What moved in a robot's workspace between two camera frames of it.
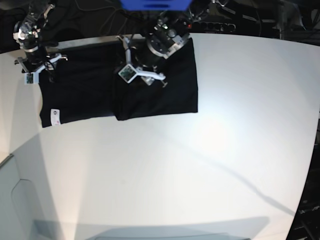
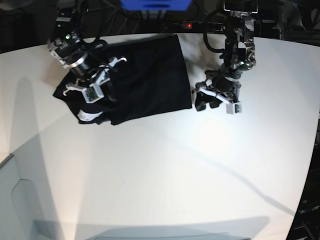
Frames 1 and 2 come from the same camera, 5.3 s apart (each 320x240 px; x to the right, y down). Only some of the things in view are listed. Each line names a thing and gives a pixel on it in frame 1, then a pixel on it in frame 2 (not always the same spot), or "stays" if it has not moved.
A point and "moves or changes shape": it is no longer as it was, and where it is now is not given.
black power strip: x=206 y=26 stays
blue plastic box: x=156 y=5 stays
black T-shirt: x=83 y=81 moves or changes shape
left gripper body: x=145 y=62 to x=224 y=88
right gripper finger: x=50 y=76 to x=107 y=88
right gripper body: x=36 y=60 to x=95 y=79
